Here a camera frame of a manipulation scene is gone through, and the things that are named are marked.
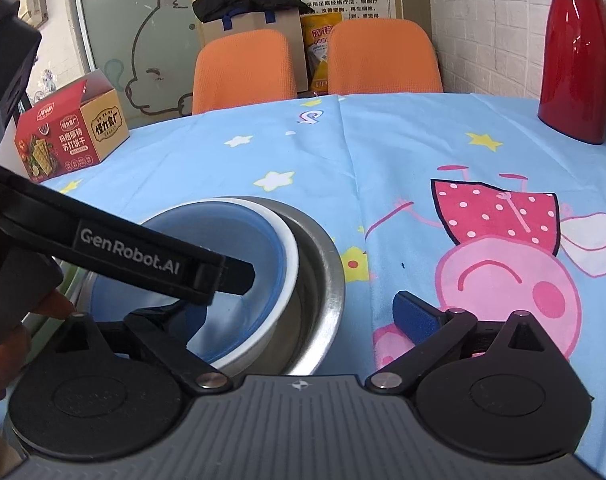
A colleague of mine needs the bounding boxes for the cardboard box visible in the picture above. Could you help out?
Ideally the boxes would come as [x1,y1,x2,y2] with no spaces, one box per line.
[201,6,310,94]

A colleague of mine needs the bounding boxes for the red cracker box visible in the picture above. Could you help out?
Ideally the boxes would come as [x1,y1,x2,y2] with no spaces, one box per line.
[14,70,129,183]

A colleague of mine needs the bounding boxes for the white ribbed bowl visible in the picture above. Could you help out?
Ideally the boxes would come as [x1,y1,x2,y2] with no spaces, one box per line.
[143,197,298,376]

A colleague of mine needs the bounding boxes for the black cloth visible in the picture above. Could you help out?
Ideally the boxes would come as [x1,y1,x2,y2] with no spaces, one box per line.
[192,0,315,23]

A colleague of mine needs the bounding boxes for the stainless steel bowl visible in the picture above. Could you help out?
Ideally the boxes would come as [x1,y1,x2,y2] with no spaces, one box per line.
[77,195,346,377]

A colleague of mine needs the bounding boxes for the blue plastic bowl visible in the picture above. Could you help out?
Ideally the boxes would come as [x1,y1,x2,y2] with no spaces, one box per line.
[76,198,298,375]

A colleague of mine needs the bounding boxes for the orange chair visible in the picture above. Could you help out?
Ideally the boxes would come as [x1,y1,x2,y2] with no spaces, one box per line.
[328,18,443,96]
[192,29,297,115]

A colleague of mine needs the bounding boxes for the person's left hand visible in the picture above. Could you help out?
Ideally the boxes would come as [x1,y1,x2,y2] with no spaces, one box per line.
[0,290,75,400]

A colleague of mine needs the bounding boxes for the left orange chair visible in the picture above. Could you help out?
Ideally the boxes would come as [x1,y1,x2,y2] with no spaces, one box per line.
[192,29,297,115]

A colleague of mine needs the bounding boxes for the red thermos jug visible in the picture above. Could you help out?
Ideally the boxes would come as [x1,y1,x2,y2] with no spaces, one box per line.
[538,0,606,144]

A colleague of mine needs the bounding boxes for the yellow snack bag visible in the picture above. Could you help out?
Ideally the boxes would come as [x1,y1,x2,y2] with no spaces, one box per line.
[301,12,342,94]

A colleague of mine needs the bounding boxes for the cartoon pig tablecloth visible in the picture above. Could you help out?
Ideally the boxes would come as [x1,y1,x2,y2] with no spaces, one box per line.
[49,93,606,476]

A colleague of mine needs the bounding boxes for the right orange chair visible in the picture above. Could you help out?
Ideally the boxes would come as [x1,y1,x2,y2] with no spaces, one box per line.
[328,18,443,96]

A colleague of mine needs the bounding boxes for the green plate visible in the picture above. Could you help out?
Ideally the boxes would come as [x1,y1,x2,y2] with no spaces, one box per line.
[23,262,88,364]

